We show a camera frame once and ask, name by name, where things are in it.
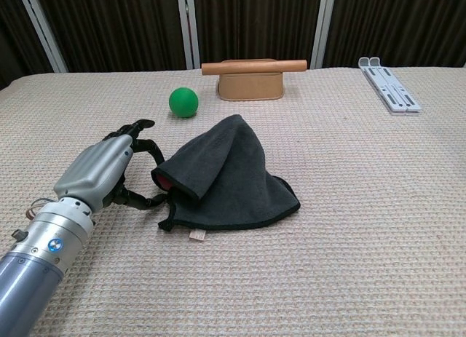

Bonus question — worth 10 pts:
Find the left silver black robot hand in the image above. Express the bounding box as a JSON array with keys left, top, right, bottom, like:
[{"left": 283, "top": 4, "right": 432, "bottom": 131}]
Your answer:
[{"left": 53, "top": 119, "right": 170, "bottom": 211}]

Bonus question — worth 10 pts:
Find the green ball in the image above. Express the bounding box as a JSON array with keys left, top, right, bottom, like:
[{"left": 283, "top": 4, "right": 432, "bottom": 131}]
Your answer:
[{"left": 168, "top": 87, "right": 200, "bottom": 119}]

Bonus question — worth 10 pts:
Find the dark pleated curtain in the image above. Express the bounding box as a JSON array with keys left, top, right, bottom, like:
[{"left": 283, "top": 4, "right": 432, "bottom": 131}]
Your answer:
[{"left": 0, "top": 0, "right": 466, "bottom": 90}]

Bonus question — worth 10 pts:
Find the tan square box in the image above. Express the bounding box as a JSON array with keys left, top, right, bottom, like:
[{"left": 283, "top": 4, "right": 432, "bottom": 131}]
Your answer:
[{"left": 217, "top": 56, "right": 285, "bottom": 102}]

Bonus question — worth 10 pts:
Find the wooden rolling pin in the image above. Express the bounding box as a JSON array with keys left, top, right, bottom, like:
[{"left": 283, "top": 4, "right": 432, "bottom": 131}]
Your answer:
[{"left": 201, "top": 59, "right": 308, "bottom": 76}]

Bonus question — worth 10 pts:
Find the beige woven tablecloth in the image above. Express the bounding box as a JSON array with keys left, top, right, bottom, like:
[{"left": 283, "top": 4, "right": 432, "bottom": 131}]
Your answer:
[{"left": 0, "top": 66, "right": 466, "bottom": 337}]

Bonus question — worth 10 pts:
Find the white folding stand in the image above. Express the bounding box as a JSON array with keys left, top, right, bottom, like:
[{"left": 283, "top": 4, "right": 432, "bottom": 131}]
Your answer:
[{"left": 358, "top": 56, "right": 422, "bottom": 114}]

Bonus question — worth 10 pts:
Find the white partition post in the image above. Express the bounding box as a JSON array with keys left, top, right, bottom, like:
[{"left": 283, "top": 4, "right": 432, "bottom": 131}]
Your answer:
[
  {"left": 310, "top": 0, "right": 338, "bottom": 69},
  {"left": 16, "top": 0, "right": 69, "bottom": 74},
  {"left": 175, "top": 0, "right": 202, "bottom": 70}
]

